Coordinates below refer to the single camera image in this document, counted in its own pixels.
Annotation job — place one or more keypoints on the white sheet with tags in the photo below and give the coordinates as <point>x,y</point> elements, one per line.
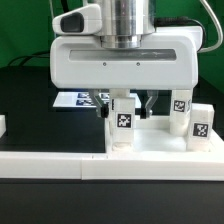
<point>83,100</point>

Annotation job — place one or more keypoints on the white U-shaped fence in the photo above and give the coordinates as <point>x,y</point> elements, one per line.
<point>112,166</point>

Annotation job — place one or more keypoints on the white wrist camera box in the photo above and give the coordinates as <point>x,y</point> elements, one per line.
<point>86,20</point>

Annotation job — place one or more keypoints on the white square tabletop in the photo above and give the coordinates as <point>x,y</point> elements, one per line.
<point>156,135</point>

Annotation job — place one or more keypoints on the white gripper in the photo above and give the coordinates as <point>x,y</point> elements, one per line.
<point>166,60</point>

